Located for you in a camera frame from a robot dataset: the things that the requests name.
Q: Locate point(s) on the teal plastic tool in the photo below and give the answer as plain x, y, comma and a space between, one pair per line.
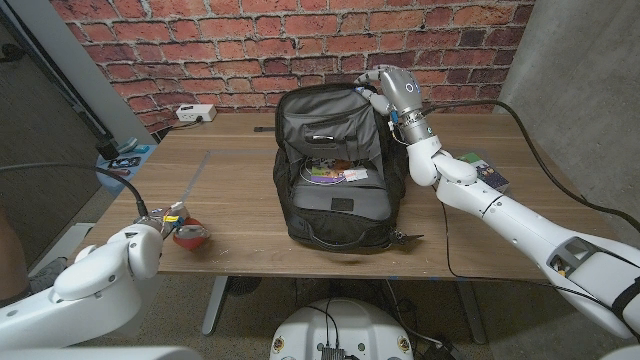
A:
129, 145

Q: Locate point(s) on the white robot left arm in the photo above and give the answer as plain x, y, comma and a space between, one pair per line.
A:
85, 295

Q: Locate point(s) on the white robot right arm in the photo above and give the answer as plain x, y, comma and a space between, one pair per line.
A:
525, 225

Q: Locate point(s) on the black smartphone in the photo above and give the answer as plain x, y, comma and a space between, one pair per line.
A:
124, 162

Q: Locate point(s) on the purple booklet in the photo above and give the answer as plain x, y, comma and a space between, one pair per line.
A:
325, 175

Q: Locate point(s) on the grey metal table leg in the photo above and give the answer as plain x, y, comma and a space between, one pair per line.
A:
215, 305
470, 310

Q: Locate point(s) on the white power strip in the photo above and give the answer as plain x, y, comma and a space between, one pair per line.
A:
195, 113

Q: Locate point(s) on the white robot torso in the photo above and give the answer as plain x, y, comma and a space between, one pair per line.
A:
340, 330

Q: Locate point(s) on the white paper tag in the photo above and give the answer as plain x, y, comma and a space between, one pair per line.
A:
356, 174

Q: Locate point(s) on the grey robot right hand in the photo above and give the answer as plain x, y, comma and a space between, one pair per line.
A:
402, 90

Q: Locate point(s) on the person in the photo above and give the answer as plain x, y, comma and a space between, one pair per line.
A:
10, 255

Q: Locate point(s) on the black floor fan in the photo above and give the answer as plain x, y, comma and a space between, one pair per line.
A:
243, 286

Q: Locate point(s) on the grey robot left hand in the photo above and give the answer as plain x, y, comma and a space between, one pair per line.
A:
175, 220

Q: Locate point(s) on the red brick printed backdrop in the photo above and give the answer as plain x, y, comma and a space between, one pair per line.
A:
250, 50

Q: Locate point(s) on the black backpack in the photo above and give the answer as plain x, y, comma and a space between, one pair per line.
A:
330, 125

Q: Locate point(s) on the blue round stool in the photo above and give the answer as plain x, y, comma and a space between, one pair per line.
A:
117, 182

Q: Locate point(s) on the green purple card game box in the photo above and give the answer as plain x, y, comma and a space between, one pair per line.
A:
492, 175

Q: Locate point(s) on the grey sneaker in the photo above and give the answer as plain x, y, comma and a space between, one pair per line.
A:
47, 275

